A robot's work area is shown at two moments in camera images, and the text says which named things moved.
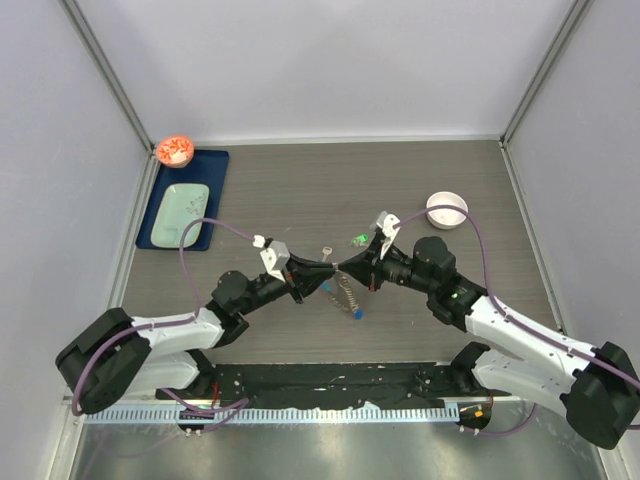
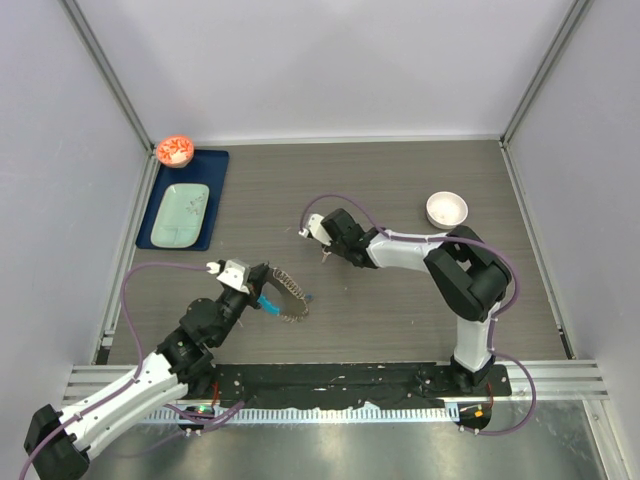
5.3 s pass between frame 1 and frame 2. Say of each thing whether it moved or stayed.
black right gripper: moved
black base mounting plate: stayed
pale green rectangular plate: stayed
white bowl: stayed
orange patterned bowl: stayed
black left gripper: moved
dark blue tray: stayed
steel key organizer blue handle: moved
